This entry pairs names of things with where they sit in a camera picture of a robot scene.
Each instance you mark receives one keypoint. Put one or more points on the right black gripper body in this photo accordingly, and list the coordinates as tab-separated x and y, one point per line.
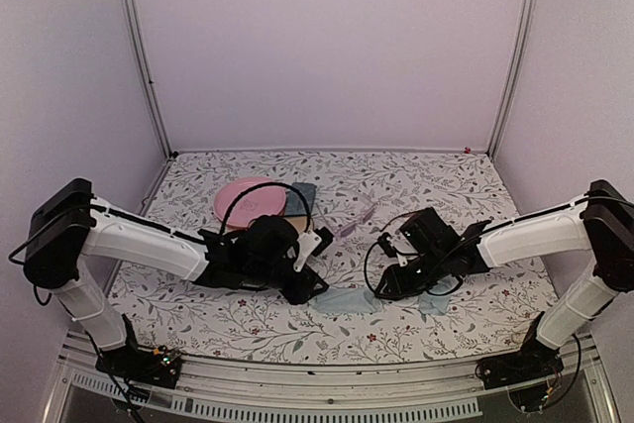
432	271

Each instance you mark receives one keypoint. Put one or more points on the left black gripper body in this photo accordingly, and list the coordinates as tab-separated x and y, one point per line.
263	274

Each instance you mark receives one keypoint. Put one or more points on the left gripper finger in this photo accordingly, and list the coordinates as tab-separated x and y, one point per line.
312	282
296	294

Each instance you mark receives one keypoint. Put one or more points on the light blue cleaning cloth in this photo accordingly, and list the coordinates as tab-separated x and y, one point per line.
346	301

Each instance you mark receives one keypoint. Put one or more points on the black beige glasses case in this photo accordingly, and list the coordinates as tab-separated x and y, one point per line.
301	223

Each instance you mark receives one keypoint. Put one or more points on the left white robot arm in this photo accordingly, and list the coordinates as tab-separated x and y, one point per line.
75	224

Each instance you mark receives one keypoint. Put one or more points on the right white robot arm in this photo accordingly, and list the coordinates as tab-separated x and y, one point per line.
599	221

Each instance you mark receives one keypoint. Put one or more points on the pink clear sunglasses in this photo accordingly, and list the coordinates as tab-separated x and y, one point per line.
344	211

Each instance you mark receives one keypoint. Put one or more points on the pink round plate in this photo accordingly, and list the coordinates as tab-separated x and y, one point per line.
264	201

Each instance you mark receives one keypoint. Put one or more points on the grey marbled glasses case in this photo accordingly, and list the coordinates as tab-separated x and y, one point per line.
300	199

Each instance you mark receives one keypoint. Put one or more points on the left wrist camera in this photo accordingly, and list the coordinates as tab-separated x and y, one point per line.
311	244

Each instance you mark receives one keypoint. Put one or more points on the front aluminium rail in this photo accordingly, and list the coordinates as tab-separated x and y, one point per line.
453	390

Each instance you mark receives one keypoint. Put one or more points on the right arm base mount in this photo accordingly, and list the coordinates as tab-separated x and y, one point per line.
533	360

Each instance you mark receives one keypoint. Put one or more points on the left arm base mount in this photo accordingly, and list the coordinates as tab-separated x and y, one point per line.
158	367

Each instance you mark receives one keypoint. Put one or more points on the right aluminium frame post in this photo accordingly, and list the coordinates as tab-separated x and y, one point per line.
511	81

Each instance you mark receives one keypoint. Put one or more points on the aluminium frame post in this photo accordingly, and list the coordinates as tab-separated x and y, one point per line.
134	27
511	81

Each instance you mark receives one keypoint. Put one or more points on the left aluminium frame post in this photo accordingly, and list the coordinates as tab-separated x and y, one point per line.
134	27

